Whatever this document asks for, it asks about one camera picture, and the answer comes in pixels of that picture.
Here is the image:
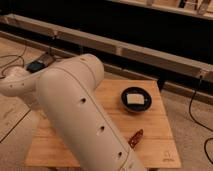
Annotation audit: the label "black floor cable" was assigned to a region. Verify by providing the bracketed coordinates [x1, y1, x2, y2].
[0, 43, 28, 79]

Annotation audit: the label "red snack wrapper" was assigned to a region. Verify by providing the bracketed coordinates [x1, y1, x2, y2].
[128, 129, 143, 148]

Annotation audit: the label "black bowl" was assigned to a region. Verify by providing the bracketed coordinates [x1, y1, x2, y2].
[121, 87, 152, 113]

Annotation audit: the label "white sponge block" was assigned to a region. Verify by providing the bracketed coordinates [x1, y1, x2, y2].
[127, 94, 144, 105]

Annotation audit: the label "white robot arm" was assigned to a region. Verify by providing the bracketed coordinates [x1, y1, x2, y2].
[0, 54, 147, 171]

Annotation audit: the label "black power adapter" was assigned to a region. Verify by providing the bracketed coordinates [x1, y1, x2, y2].
[26, 61, 45, 73]

